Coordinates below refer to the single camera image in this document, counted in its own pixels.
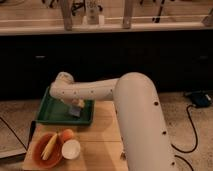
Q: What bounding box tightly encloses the black cable on floor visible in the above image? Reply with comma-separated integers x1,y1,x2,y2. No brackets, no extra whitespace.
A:
168,104,199,171

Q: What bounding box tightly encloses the orange round fruit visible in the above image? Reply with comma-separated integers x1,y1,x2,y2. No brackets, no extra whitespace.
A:
59,129,74,142

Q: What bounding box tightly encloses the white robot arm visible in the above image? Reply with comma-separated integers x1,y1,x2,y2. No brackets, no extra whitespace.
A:
50,72,178,171

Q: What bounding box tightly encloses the white small bowl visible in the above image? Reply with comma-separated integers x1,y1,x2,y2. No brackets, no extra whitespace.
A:
62,139,81,160

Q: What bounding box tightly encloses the green plastic tray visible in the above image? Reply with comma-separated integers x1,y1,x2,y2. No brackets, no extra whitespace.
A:
36,88,94,125

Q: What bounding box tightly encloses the left wooden post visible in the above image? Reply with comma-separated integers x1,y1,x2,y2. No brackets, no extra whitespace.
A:
60,0,72,31

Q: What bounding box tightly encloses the orange red bowl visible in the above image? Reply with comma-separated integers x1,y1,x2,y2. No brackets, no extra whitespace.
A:
32,133,63,169

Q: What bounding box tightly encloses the wooden post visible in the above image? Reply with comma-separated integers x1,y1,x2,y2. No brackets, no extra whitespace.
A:
122,0,133,29
60,0,72,31

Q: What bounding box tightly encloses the black cable far left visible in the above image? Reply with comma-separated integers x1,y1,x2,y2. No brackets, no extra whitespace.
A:
0,116,28,151

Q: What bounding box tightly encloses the grey blue sponge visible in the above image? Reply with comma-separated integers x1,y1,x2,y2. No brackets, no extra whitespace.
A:
69,107,81,117

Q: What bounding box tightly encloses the black power adapter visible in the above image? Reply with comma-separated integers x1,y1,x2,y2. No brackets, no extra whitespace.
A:
184,91,212,108

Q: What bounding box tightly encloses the right wooden post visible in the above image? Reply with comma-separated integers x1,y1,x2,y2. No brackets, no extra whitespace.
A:
122,0,133,29

